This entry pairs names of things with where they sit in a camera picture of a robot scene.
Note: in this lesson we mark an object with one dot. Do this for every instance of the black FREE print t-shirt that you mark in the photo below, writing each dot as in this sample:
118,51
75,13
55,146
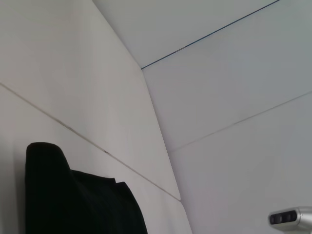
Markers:
73,200

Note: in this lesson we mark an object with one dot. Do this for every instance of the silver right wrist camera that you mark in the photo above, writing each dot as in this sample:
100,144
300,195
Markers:
290,218

